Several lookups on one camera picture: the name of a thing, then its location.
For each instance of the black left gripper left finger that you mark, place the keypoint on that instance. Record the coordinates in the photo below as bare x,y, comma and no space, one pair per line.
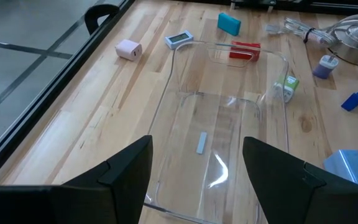
120,186

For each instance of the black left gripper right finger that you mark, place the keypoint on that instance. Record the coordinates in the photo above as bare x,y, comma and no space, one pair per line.
278,186

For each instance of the blue multiport USB charger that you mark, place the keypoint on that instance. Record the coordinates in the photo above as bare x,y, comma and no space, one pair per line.
350,168

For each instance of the green white wall charger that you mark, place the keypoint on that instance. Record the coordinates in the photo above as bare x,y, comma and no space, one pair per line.
288,87

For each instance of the purple white wall charger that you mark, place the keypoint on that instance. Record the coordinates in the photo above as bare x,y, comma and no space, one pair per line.
325,67

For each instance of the pink wall charger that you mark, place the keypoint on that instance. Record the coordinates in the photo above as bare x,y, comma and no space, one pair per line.
128,49

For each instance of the red rectangular block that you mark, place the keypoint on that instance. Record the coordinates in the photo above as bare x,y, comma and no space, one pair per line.
244,51

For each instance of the white digital clock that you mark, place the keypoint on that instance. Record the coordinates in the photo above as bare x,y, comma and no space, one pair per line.
179,39

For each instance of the teal rectangular block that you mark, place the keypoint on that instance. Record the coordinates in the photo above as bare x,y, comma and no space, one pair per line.
228,24

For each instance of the clear plastic bin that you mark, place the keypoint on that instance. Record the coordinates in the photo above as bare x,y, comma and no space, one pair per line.
228,109

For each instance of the white lamp shade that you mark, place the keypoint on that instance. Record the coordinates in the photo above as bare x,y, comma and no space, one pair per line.
357,40

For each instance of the black frame clamp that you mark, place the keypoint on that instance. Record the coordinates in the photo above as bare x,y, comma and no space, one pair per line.
99,12

